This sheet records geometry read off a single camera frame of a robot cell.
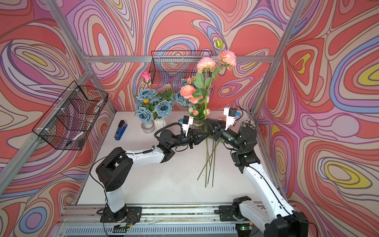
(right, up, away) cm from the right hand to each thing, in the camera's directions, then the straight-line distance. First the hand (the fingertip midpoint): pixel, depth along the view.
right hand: (203, 124), depth 65 cm
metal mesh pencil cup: (+29, +1, +23) cm, 37 cm away
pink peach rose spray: (+6, -22, +28) cm, 36 cm away
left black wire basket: (-72, +1, +14) cm, 74 cm away
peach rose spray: (+8, -26, +26) cm, 38 cm away
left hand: (+3, -6, +2) cm, 7 cm away
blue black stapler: (-57, -3, +42) cm, 71 cm away
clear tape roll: (-37, -2, +43) cm, 57 cm away
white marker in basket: (-64, -7, +8) cm, 65 cm away
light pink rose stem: (+4, -24, +26) cm, 36 cm away
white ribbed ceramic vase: (-25, +1, +23) cm, 33 cm away
